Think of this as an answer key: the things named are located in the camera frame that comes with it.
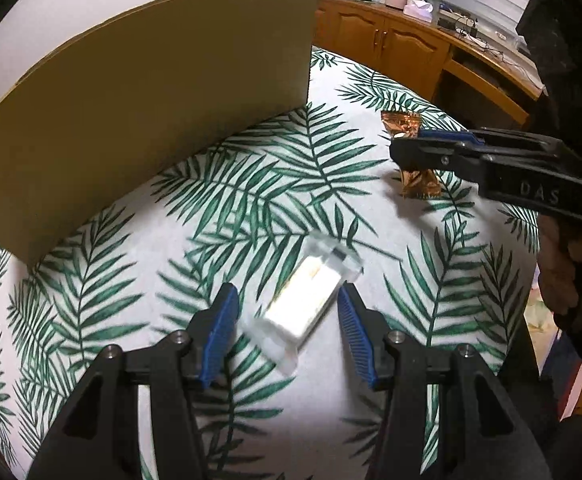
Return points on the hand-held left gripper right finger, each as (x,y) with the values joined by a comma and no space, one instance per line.
(356,332)

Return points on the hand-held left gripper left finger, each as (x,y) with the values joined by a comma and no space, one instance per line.
(218,332)

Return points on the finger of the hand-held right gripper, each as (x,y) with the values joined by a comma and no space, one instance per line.
(436,156)
(501,139)

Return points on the copper foil snack packet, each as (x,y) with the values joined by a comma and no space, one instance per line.
(401,122)

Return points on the clear packet with white snack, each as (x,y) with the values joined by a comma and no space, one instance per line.
(301,295)

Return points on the large cardboard box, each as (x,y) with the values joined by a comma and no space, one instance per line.
(146,110)

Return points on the person's right hand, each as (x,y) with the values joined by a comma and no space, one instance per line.
(561,260)

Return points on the large black object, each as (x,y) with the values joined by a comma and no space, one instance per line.
(566,50)

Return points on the wooden sideboard cabinet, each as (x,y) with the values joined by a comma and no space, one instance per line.
(401,45)

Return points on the white tissue box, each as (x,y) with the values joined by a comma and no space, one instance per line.
(418,10)

